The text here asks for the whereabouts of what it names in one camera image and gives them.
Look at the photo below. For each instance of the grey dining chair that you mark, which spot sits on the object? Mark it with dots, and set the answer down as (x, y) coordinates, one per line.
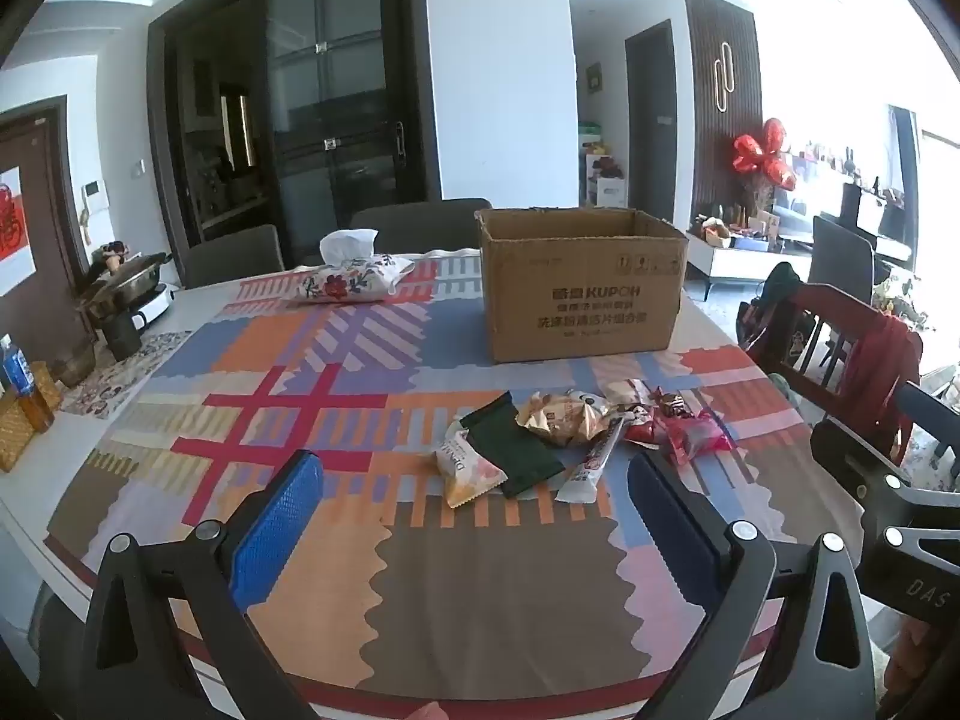
(236, 255)
(420, 225)
(840, 259)

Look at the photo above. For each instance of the black glass sliding doors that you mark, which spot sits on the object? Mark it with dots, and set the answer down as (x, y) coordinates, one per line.
(337, 90)

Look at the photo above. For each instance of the floral tissue pouch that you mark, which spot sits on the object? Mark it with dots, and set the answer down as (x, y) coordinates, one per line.
(349, 281)

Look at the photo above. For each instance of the blue-capped drink bottle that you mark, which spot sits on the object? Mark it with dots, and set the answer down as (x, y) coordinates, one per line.
(21, 390)

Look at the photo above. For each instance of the red cloth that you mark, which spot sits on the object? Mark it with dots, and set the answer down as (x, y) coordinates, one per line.
(885, 367)

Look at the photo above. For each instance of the dark cup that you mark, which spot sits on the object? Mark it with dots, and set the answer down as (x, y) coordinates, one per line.
(121, 336)

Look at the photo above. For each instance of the person's left hand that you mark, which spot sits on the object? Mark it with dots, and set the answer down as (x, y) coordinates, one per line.
(429, 712)

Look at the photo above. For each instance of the dark interior door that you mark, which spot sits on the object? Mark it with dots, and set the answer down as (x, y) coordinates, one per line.
(652, 127)

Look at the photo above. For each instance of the dark garment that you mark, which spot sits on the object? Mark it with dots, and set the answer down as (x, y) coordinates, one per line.
(776, 300)

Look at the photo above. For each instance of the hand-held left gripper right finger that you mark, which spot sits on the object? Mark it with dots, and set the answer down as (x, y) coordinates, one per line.
(664, 499)

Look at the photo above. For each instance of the white electric cooker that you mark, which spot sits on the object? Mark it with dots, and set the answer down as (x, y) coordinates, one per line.
(154, 307)

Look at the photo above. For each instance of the red paper door poster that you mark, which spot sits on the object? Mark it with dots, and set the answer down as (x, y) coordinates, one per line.
(13, 225)

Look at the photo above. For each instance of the woven basket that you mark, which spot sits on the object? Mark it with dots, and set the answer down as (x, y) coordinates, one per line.
(19, 439)

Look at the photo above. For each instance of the metal cooking pot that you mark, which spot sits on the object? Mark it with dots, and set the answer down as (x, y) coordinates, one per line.
(127, 277)

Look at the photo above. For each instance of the dark wooden chair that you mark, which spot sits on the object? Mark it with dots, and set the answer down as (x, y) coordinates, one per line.
(817, 382)

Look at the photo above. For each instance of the red snack packet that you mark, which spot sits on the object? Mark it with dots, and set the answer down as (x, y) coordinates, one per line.
(646, 429)

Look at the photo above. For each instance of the slatted wall panel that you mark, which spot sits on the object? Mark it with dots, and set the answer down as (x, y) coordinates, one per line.
(720, 37)

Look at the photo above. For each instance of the glass jar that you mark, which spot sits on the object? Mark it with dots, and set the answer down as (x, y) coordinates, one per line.
(75, 366)

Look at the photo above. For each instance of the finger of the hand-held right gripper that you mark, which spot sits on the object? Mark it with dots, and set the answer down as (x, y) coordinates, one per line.
(862, 450)

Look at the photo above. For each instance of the white stick snack packet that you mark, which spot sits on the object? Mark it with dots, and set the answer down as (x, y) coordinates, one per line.
(592, 469)

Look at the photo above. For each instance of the brown cardboard box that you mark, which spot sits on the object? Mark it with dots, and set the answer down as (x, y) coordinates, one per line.
(585, 300)

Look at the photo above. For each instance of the red foil balloon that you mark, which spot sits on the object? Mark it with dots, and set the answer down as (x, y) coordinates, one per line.
(761, 154)

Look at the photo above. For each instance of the clear red-edged snack packet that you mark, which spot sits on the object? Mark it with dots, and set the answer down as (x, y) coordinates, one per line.
(626, 392)

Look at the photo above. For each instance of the floral placemat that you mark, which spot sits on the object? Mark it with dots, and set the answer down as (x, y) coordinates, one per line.
(127, 375)

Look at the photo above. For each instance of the brown wooden door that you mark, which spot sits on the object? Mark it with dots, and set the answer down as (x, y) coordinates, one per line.
(52, 240)

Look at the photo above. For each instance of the pink snack packet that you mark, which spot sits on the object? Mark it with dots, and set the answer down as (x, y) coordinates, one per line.
(697, 436)

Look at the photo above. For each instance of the white low cabinet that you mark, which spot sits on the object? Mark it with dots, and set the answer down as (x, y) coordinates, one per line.
(739, 259)

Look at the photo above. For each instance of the orange white snack packet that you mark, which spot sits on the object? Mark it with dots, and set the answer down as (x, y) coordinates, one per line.
(466, 474)

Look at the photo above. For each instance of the golden snack packet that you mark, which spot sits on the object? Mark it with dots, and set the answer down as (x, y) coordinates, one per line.
(559, 418)

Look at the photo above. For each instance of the dark green snack packet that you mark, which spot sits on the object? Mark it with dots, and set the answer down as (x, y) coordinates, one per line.
(517, 457)

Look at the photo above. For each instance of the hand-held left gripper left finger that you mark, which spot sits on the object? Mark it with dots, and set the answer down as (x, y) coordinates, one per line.
(276, 529)

